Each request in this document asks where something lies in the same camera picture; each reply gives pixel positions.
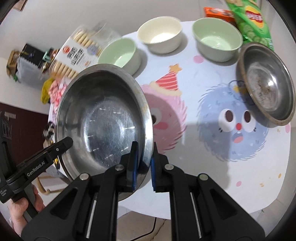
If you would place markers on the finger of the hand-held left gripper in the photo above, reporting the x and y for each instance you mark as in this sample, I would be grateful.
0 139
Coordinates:
60 146

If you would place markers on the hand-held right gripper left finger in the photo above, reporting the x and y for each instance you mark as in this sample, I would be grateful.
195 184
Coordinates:
135 162

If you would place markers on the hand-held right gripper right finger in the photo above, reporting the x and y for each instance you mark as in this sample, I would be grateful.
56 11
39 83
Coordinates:
153 171

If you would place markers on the deep stainless steel bowl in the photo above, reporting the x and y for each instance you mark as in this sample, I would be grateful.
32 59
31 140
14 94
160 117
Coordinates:
99 115

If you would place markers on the light green ceramic bowl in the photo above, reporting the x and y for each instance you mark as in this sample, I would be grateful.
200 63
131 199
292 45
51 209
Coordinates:
118 55
215 34

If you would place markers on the cream ceramic bowl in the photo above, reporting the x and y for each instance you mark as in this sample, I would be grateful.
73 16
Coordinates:
159 32

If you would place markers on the shallow stainless steel plate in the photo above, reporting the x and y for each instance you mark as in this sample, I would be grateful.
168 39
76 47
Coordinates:
263 81

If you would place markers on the person's left hand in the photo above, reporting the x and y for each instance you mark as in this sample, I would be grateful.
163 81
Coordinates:
18 210

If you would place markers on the yellow black tool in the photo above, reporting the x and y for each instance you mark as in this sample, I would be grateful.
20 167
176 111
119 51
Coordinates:
55 162

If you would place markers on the black wristwatch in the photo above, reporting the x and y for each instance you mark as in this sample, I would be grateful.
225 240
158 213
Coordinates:
47 133

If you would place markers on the dark brown cabinet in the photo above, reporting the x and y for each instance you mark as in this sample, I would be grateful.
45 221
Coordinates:
23 115

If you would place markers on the tan wooden chair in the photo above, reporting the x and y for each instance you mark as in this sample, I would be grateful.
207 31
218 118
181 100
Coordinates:
41 187

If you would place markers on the cartoon monster tablecloth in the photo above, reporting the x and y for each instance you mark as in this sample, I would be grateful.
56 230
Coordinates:
203 162

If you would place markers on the pink snack packet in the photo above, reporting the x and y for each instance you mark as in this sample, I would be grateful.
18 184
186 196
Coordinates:
56 92

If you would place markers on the yellow packet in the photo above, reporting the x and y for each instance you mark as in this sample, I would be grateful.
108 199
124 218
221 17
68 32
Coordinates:
46 89

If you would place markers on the brown cardboard box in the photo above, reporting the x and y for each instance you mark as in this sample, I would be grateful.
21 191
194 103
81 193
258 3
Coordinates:
11 62

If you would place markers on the clear plastic biscuit box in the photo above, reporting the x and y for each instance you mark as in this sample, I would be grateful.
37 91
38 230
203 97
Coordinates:
76 55

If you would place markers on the black box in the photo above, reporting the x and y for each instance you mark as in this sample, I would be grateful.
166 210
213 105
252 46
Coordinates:
32 49

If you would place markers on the orange cardboard box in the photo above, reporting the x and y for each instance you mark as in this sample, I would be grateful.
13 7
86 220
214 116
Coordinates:
215 12

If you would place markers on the green chip bag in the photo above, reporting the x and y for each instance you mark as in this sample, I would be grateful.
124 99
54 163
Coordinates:
252 23

